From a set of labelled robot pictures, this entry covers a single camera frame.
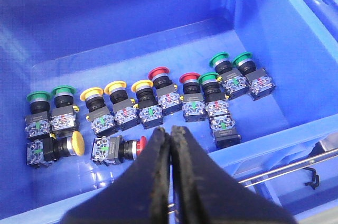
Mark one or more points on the blue crate front left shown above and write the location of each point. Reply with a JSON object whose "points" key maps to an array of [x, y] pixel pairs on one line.
{"points": [[89, 43]]}

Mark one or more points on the green push button centre right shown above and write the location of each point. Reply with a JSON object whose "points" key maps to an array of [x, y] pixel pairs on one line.
{"points": [[215, 100]]}

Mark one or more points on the green push button back left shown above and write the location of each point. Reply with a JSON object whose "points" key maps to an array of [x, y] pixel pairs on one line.
{"points": [[230, 78]]}

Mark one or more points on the black push button block front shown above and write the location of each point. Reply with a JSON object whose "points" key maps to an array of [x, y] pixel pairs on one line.
{"points": [[224, 131]]}

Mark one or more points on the yellow push button lying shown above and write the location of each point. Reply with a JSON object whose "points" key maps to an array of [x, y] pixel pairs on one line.
{"points": [[44, 152]]}

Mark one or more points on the red push button upright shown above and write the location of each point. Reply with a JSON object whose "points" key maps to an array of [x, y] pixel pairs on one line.
{"points": [[166, 91], [193, 106]]}

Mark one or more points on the red push button upright right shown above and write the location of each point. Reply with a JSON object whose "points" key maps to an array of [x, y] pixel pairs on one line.
{"points": [[193, 106]]}

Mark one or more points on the black wire hook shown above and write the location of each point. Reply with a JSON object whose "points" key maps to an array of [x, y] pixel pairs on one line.
{"points": [[315, 178]]}

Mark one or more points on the green push button back right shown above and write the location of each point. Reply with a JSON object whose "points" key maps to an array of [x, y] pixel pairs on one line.
{"points": [[260, 83]]}

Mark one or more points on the red push button upright left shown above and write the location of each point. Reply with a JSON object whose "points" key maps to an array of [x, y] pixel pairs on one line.
{"points": [[166, 91]]}

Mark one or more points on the green push button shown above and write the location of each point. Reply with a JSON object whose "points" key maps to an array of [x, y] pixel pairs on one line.
{"points": [[260, 83], [64, 118], [230, 78], [37, 124], [215, 100]]}

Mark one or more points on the green push button far left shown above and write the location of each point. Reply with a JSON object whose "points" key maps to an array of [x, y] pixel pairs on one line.
{"points": [[37, 124]]}

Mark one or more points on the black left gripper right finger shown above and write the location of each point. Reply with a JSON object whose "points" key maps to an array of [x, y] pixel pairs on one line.
{"points": [[205, 193]]}

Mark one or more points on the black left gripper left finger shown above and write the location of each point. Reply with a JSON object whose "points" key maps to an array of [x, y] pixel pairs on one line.
{"points": [[139, 195]]}

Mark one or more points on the yellow push button upright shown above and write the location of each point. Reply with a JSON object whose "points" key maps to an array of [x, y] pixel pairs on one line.
{"points": [[149, 111], [101, 119], [123, 107]]}

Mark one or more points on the red push button lying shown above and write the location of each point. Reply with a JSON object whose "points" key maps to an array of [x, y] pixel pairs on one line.
{"points": [[115, 150]]}

